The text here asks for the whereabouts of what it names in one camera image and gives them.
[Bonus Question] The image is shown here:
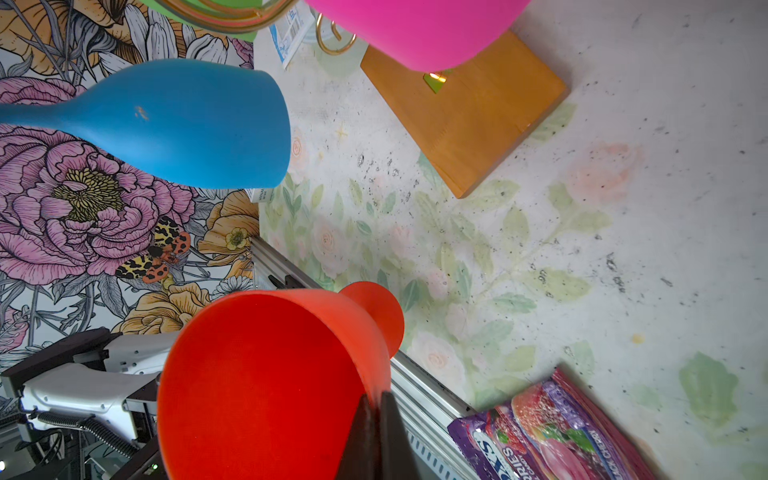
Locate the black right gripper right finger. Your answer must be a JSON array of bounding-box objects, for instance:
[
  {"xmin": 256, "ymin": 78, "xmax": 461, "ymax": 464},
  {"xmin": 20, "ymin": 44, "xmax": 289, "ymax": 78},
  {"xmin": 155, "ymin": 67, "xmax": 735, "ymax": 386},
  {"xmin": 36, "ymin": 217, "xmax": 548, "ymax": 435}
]
[{"xmin": 379, "ymin": 392, "xmax": 420, "ymax": 480}]

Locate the blue front wine glass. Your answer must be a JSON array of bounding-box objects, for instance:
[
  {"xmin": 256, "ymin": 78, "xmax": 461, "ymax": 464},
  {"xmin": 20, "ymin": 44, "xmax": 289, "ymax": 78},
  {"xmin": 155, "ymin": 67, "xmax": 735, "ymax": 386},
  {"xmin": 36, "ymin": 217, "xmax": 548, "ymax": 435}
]
[{"xmin": 1, "ymin": 59, "xmax": 291, "ymax": 189}]

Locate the white blue sachet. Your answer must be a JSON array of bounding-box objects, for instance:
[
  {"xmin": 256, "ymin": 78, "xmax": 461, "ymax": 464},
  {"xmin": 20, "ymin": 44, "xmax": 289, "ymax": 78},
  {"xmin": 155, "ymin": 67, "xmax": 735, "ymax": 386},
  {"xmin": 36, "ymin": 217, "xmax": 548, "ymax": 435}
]
[{"xmin": 269, "ymin": 1, "xmax": 316, "ymax": 69}]

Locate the red wine glass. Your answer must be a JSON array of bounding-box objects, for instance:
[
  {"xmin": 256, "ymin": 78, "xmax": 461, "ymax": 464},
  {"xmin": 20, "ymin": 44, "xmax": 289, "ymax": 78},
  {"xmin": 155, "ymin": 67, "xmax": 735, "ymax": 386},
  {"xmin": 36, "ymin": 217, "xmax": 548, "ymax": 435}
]
[{"xmin": 158, "ymin": 282, "xmax": 405, "ymax": 479}]

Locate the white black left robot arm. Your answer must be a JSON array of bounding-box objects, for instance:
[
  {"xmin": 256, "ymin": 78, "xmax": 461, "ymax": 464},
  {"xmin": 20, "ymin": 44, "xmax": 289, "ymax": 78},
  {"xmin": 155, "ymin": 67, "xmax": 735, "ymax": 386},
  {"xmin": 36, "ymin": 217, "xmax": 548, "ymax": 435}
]
[{"xmin": 1, "ymin": 328, "xmax": 178, "ymax": 479}]

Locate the pink wine glass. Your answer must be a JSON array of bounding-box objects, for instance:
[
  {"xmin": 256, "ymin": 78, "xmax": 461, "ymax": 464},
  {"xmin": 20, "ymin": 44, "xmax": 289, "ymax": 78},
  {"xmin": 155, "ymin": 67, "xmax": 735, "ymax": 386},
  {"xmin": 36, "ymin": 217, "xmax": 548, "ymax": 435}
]
[{"xmin": 309, "ymin": 0, "xmax": 530, "ymax": 73}]

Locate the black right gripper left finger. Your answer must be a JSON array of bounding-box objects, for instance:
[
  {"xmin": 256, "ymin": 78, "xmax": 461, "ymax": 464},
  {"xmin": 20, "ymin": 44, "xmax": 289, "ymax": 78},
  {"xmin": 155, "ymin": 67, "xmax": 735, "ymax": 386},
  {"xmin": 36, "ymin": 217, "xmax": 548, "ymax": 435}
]
[{"xmin": 335, "ymin": 394, "xmax": 380, "ymax": 480}]

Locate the gold wire wooden glass rack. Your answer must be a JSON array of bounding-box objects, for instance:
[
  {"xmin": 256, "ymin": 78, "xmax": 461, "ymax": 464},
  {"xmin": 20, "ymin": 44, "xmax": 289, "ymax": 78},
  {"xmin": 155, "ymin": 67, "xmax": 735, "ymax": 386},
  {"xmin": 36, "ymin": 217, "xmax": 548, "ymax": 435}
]
[{"xmin": 313, "ymin": 8, "xmax": 568, "ymax": 198}]

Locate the green left wine glass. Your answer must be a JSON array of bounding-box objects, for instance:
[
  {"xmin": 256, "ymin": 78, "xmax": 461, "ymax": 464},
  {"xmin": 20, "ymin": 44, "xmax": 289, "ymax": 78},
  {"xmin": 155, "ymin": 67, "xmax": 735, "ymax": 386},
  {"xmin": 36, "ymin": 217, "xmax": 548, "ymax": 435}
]
[{"xmin": 141, "ymin": 0, "xmax": 296, "ymax": 41}]

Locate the purple Fox's candy bag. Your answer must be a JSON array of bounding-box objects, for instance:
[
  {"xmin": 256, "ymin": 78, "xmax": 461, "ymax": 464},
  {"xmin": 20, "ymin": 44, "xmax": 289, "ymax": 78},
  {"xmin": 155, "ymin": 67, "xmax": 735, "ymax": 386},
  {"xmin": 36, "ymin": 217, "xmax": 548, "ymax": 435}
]
[{"xmin": 447, "ymin": 368, "xmax": 656, "ymax": 479}]

